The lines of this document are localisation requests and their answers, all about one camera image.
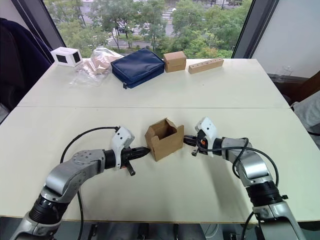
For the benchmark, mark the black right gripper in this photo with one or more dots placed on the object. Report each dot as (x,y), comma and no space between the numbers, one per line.
(203,145)

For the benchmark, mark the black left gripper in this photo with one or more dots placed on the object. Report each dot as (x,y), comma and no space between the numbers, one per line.
(129,153)

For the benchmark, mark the small cardboard box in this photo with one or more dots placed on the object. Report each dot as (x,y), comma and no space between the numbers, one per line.
(166,146)
(175,62)

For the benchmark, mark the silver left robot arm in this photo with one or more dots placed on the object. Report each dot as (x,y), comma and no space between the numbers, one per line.
(75,170)

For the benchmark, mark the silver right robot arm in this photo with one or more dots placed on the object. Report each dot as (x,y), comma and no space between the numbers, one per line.
(252,165)

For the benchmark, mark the small closed cardboard box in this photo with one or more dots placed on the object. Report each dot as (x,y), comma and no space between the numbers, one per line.
(175,62)

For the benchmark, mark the white box with black windows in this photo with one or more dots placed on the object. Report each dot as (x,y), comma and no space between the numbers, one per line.
(65,57)

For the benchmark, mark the wooden block with holes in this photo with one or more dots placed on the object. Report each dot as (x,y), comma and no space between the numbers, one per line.
(205,66)

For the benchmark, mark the navy blue zipper pouch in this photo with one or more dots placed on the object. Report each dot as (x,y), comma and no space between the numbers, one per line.
(137,67)

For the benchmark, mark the clear plastic bag of wood pieces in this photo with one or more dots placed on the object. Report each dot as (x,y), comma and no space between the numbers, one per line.
(96,66)

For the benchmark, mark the clear glass item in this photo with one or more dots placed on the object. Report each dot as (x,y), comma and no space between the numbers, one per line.
(285,70)

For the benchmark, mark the grey cloth bundle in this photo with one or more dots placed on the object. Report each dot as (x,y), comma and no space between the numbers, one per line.
(308,115)

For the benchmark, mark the brown wooden furniture edge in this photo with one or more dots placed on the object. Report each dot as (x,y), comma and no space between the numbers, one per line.
(308,86)

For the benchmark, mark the dark chair with jacket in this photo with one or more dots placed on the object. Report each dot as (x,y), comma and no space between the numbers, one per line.
(17,67)

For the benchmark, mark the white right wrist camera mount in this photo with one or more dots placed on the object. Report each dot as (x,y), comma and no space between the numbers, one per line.
(208,127)

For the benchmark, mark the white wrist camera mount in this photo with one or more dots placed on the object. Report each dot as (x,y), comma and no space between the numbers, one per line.
(121,137)
(208,127)

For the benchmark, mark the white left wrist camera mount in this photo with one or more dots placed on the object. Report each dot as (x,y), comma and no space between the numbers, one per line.
(121,137)

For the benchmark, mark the dark window frame post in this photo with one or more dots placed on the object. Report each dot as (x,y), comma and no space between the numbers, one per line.
(42,27)
(252,27)

